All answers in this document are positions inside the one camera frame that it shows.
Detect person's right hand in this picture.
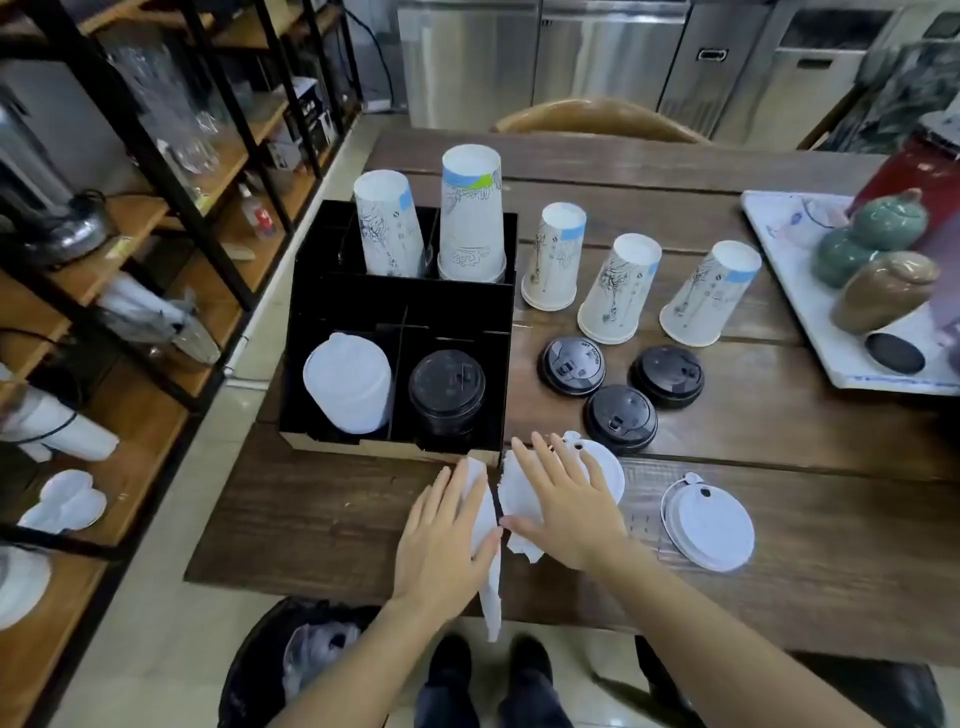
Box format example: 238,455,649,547
500,431,631,576

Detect person's left hand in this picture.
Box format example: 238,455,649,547
392,457,505,624

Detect short white torn paper piece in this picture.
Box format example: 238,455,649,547
498,448,550,565

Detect long white torn paper piece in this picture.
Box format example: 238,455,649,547
457,455,504,645

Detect person's left forearm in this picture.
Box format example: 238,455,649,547
268,592,455,728

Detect person's right forearm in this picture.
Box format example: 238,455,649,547
592,538,890,728

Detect white plastic cup lid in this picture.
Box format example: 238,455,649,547
561,430,627,508
660,471,756,574

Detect black plastic cup lid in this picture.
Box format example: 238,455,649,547
583,384,660,456
627,344,706,411
537,336,607,398

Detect stack of black lids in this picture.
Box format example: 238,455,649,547
408,348,488,441

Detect person's left black shoe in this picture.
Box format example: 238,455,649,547
426,633,475,700

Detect person's black shoe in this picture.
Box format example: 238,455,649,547
508,634,555,697
426,633,475,700

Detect person's right black shoe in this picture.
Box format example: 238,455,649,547
508,634,555,697

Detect stack of white lids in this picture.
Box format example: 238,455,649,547
302,331,394,437

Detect person's dark trousers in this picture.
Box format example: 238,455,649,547
412,671,575,728

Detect small printed paper cup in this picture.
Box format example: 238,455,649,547
576,232,663,347
520,201,588,313
659,239,764,349

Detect black cup organizer box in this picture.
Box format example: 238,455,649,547
278,198,519,468

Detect black trash bin with bag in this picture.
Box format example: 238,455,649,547
216,595,393,728

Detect large green-banded paper cup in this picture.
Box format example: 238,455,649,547
436,143,509,285

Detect tall printed paper cup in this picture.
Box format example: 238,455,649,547
352,168,427,279

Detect white rectangular tray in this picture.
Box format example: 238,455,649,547
740,189,960,397

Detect crumpled clear plastic bag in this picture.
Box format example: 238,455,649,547
96,271,224,370

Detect black round coaster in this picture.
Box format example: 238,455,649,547
864,332,927,377

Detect green ceramic jar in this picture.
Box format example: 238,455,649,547
811,226,880,290
850,188,930,253

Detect clear bottle with red label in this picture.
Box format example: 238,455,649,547
237,183,279,242

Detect wooden chair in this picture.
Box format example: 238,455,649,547
493,96,713,146

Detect brown ceramic jar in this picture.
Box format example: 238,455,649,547
829,250,942,336

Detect white heart-shaped dish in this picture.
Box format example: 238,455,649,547
18,469,108,536

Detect white paper roll bundle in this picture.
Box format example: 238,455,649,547
0,363,121,464

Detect black and wood shelf rack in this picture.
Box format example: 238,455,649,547
0,0,365,728

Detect black and white box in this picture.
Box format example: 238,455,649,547
283,75,336,160

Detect white round plate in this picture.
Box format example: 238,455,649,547
0,545,53,633

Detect stainless steel fridge cabinets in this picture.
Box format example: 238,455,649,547
395,0,960,151

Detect red jar with grey lid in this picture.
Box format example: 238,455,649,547
846,111,960,226

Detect cluster of clear glassware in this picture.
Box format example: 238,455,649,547
103,33,230,185

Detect metal pot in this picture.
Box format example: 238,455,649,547
0,93,115,267

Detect dark green marbled slab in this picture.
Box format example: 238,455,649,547
823,39,960,156

